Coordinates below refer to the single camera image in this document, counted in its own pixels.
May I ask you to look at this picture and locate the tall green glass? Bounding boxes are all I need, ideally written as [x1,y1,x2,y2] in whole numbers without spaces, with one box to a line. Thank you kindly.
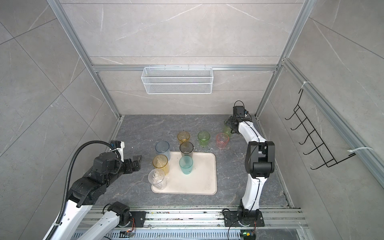
[223,120,233,138]

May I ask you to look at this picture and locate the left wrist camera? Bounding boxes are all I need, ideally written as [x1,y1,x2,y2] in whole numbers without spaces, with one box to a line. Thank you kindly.
[110,140,125,162]

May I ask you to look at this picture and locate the black wire hook rack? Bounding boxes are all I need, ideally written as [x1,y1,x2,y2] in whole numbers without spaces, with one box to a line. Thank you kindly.
[285,89,356,171]

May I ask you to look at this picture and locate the aluminium rail frame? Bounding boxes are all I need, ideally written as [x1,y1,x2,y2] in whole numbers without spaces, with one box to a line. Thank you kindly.
[70,207,314,240]

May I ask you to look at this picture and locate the short clear glass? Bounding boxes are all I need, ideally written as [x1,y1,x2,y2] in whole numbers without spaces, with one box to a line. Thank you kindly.
[148,169,167,190]

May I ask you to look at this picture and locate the beige tray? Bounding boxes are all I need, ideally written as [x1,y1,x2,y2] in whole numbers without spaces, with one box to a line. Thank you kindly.
[151,152,217,195]

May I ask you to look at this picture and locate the short pink glass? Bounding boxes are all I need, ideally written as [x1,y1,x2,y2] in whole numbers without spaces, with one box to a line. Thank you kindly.
[216,133,230,149]

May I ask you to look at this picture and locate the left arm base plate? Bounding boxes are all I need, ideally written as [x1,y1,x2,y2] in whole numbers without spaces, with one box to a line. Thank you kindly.
[128,211,147,229]

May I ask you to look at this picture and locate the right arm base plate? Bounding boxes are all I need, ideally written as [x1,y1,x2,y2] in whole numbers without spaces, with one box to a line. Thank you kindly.
[222,209,265,227]

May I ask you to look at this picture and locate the tall blue glass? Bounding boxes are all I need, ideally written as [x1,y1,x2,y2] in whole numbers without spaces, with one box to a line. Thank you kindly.
[155,141,171,160]

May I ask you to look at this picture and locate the tall grey glass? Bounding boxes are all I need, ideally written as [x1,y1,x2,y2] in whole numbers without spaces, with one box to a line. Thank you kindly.
[179,142,194,158]

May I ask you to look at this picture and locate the white wire basket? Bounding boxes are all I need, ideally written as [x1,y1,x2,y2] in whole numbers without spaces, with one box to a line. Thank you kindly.
[141,67,214,95]

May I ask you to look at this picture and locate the tall amber glass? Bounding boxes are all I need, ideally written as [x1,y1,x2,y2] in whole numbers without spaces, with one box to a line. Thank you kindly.
[152,155,170,175]

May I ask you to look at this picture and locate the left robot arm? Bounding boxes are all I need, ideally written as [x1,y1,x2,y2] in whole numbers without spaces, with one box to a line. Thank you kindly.
[44,152,143,240]

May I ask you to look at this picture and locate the short green glass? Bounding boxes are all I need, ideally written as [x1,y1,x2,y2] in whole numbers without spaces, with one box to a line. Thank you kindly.
[198,131,211,147]

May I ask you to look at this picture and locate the tall teal glass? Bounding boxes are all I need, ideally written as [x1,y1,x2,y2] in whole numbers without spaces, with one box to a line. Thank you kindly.
[179,156,194,175]

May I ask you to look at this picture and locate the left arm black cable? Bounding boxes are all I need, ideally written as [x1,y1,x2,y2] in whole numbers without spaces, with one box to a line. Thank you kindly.
[43,140,116,240]

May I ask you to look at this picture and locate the short amber glass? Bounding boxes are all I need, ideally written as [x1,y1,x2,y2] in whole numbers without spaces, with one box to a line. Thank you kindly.
[177,131,190,144]

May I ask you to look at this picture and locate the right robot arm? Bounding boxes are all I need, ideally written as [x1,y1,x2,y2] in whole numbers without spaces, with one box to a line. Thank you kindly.
[225,116,275,225]

